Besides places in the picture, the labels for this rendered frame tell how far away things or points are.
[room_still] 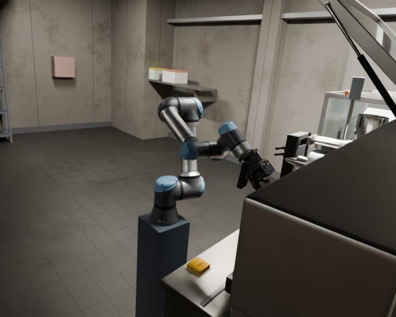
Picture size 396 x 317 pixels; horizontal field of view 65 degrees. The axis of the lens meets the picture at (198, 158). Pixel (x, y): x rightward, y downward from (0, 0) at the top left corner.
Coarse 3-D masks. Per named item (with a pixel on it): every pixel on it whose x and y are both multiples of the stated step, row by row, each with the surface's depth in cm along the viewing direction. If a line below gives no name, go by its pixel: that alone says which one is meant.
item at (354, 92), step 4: (352, 80) 139; (356, 80) 138; (360, 80) 138; (364, 80) 137; (352, 84) 139; (356, 84) 139; (360, 84) 138; (352, 88) 140; (356, 88) 139; (360, 88) 138; (348, 92) 143; (352, 92) 140; (356, 92) 139; (360, 92) 139; (348, 96) 141; (352, 96) 140; (356, 96) 140; (360, 96) 139
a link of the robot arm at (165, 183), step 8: (168, 176) 162; (160, 184) 154; (168, 184) 154; (176, 184) 156; (160, 192) 155; (168, 192) 155; (176, 192) 157; (160, 200) 156; (168, 200) 156; (176, 200) 160
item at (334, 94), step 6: (366, 90) 259; (372, 90) 275; (324, 96) 191; (330, 96) 189; (336, 96) 187; (342, 96) 184; (324, 102) 192; (366, 102) 177; (372, 102) 175; (378, 102) 173; (384, 102) 171; (324, 108) 192; (324, 114) 193; (324, 120) 194; (318, 126) 197; (318, 132) 197
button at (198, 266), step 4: (192, 260) 129; (196, 260) 129; (200, 260) 130; (204, 260) 130; (188, 264) 127; (192, 264) 127; (196, 264) 127; (200, 264) 127; (204, 264) 128; (208, 264) 128; (188, 268) 127; (192, 268) 126; (196, 268) 125; (200, 268) 125; (204, 268) 126; (208, 268) 128; (196, 272) 125; (200, 272) 124
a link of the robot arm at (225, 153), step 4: (216, 140) 132; (212, 144) 128; (216, 144) 129; (212, 148) 128; (216, 148) 129; (220, 148) 129; (224, 148) 128; (212, 152) 128; (216, 152) 129; (220, 152) 130; (224, 152) 130; (228, 152) 130; (212, 156) 129; (216, 156) 130; (220, 156) 131; (224, 156) 132; (216, 160) 135; (220, 160) 136
